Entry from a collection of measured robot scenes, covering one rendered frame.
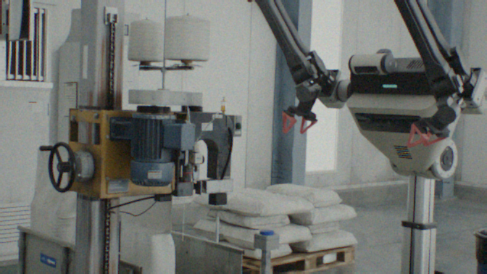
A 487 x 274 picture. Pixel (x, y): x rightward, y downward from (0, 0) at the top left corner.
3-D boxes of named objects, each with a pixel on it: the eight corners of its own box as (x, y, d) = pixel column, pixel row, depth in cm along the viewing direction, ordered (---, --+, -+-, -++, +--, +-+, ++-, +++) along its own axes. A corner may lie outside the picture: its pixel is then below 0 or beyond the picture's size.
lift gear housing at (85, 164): (94, 182, 255) (95, 151, 254) (80, 183, 251) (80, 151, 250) (79, 179, 262) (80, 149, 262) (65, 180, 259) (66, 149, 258)
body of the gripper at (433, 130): (417, 121, 223) (433, 104, 219) (434, 120, 230) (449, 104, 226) (430, 136, 220) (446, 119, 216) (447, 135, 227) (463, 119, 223)
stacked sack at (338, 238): (360, 248, 626) (361, 231, 625) (309, 258, 581) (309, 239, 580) (323, 240, 657) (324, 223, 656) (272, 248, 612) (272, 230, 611)
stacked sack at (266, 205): (317, 213, 581) (318, 196, 581) (259, 220, 536) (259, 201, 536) (280, 206, 613) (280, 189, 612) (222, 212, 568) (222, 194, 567)
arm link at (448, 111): (458, 72, 218) (431, 82, 223) (449, 81, 208) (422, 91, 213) (473, 108, 219) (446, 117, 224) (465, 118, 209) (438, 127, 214)
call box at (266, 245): (280, 248, 296) (280, 234, 296) (266, 251, 291) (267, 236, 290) (266, 245, 302) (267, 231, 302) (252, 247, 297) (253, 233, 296)
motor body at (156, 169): (182, 185, 251) (184, 115, 249) (146, 188, 240) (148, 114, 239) (156, 181, 262) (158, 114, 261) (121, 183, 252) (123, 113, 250)
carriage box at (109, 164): (175, 193, 273) (177, 111, 272) (98, 199, 251) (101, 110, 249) (138, 185, 292) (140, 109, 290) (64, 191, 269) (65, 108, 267)
